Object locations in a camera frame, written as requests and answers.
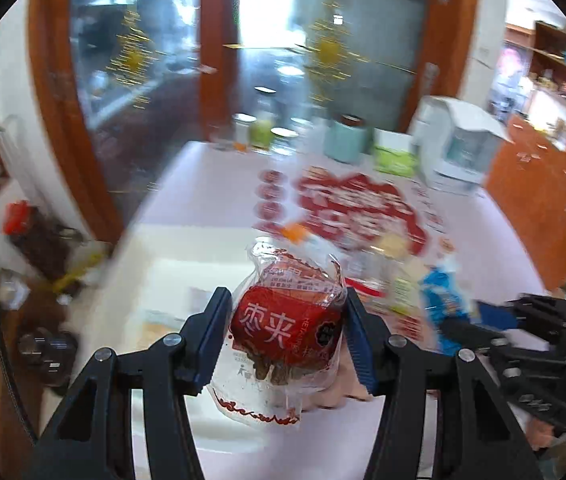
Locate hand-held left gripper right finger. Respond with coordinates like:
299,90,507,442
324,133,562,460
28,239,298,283
344,287,548,480

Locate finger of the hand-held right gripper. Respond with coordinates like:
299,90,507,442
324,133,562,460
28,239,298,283
474,294,566,343
438,319,514,361

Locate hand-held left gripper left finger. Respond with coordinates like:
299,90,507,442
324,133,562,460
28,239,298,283
23,287,234,480

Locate blue snack packet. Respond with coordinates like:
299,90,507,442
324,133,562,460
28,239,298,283
420,262,481,353

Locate white plastic bin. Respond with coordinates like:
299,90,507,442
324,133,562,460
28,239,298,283
86,224,394,458

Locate red label snack packet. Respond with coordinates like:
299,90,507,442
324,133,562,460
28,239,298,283
210,241,349,427

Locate green and white snack packet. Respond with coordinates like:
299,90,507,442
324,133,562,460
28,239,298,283
385,260,426,313

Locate orange small packet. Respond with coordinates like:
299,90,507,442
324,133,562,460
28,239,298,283
282,224,314,243

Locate pink printed tablecloth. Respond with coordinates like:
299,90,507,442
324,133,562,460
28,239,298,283
128,140,548,480

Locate yellow and white scoop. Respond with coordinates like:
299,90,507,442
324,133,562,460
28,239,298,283
52,242,111,293

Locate dark round dumbbell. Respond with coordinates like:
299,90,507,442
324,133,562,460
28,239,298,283
17,327,79,388

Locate white water dispenser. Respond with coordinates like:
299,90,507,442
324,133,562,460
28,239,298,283
410,95,514,196

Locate green tissue box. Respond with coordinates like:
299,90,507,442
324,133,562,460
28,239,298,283
372,129,416,177

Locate clear drinking glass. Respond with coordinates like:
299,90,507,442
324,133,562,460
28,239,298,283
209,122,236,151

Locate teal canister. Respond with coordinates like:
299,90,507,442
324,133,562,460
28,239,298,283
324,114,368,163

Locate green glass jar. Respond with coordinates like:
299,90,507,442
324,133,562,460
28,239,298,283
249,87,278,153

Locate red bag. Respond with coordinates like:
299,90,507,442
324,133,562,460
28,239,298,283
2,201,33,235

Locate glass door with gold decal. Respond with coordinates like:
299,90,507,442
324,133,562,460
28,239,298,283
28,0,224,241
200,0,478,136

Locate wooden wall shelf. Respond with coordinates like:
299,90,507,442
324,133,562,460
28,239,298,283
525,21,566,153

